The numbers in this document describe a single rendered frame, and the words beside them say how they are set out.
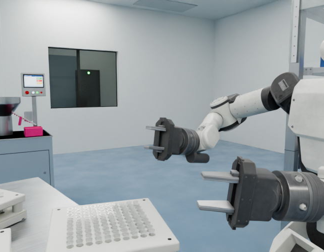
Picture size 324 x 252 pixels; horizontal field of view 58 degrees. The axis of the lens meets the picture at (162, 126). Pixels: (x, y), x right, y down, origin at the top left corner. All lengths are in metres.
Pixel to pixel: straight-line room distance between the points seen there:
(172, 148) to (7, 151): 2.34
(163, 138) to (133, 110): 5.44
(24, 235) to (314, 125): 0.80
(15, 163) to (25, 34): 3.21
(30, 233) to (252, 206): 0.56
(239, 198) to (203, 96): 6.76
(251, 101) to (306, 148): 0.31
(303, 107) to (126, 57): 5.52
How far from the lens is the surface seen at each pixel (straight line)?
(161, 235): 0.62
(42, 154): 3.07
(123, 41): 6.26
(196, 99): 7.12
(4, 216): 0.91
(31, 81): 3.39
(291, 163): 1.87
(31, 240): 0.82
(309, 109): 0.88
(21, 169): 3.08
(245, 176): 0.50
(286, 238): 0.97
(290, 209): 0.54
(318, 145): 0.88
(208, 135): 0.97
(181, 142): 0.88
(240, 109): 1.16
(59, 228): 0.68
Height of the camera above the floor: 1.20
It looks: 7 degrees down
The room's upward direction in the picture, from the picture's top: straight up
